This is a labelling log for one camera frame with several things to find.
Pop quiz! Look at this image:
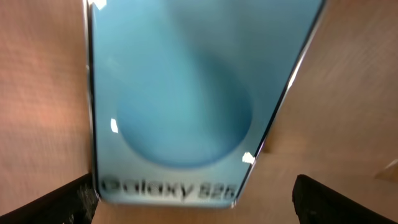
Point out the blue Galaxy S25 smartphone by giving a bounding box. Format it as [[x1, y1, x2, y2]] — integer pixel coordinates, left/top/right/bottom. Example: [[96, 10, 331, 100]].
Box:
[[83, 0, 325, 208]]

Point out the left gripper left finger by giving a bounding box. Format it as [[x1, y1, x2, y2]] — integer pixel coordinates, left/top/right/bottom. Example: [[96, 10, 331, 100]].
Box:
[[1, 173, 99, 224]]

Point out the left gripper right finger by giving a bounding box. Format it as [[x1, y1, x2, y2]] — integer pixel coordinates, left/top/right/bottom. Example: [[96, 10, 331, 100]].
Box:
[[292, 174, 397, 224]]

